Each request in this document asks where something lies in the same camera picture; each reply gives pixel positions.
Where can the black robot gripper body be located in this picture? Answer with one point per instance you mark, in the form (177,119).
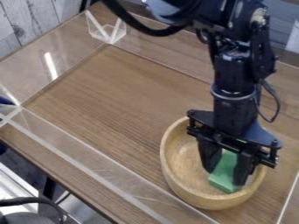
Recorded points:
(232,125)

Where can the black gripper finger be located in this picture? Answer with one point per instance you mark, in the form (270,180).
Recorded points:
(210,153)
(245,168)

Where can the green rectangular block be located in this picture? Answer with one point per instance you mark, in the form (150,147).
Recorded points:
(222,176)

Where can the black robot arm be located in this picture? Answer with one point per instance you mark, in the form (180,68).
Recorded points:
(234,27)

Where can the brown wooden bowl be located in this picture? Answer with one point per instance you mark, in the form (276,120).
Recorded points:
(186,176)

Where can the black metal stand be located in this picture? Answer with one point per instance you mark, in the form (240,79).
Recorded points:
(49,190)

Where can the clear acrylic front wall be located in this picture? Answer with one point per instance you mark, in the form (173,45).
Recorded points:
(114,190)

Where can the clear acrylic corner bracket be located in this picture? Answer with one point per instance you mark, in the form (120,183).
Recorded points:
(108,33)

